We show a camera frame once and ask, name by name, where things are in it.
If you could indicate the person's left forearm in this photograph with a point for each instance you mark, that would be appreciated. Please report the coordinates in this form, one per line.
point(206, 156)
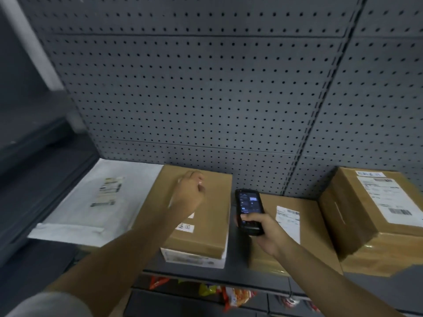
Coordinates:
point(132, 254)

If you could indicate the yellow snack packet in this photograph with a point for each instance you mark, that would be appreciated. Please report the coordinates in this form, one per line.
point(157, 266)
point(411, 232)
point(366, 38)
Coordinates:
point(208, 289)

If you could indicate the person's left fingers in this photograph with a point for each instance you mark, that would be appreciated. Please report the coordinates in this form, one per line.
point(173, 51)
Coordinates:
point(195, 181)

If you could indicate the person's right hand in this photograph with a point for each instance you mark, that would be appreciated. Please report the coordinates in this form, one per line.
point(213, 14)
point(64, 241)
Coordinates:
point(266, 236)

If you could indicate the brown cardboard box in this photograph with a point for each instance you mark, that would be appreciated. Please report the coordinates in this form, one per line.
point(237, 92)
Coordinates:
point(211, 221)

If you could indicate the dark grey side shelving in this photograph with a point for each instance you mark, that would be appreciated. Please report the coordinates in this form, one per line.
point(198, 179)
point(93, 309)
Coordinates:
point(36, 155)

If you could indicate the person's left hand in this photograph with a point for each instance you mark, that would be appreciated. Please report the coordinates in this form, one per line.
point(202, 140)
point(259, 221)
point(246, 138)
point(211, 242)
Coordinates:
point(186, 194)

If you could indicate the red white snack packet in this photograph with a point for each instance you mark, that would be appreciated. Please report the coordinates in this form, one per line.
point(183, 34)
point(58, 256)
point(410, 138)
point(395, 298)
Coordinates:
point(287, 301)

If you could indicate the slotted grey shelf upright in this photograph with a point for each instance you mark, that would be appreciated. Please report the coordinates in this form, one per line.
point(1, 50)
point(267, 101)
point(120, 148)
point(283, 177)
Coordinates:
point(325, 105)

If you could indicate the grey metal shelf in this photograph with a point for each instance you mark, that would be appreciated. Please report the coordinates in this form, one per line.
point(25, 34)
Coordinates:
point(236, 260)

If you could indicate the person's right thumb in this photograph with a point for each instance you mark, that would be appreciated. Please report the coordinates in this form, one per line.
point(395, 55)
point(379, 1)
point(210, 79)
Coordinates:
point(252, 217)

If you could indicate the grey lower shelf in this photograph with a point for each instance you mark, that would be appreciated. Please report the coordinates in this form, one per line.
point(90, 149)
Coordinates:
point(185, 305)

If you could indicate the white padded envelope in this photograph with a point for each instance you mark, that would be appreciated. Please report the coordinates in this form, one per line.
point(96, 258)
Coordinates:
point(95, 207)

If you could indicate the grey pegboard panel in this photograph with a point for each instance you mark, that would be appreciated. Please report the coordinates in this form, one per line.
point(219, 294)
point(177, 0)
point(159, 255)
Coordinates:
point(380, 105)
point(198, 95)

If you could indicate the person's right forearm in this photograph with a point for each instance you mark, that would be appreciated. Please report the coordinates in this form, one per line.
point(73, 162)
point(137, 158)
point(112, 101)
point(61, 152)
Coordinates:
point(330, 287)

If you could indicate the large taped brown box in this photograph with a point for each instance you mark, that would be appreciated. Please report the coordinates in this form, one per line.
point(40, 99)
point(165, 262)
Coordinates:
point(360, 221)

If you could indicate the grey shirt sleeve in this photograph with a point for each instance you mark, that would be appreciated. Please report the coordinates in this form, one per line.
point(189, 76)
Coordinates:
point(46, 305)

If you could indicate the black handheld scanner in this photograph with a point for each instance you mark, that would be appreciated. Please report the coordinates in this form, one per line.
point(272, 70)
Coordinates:
point(248, 203)

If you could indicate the flat brown labelled parcel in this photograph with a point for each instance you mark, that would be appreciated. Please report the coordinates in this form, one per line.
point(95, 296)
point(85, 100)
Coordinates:
point(314, 234)

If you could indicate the orange red snack packet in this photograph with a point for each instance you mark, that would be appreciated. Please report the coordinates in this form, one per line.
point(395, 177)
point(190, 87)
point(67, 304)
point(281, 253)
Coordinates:
point(236, 297)

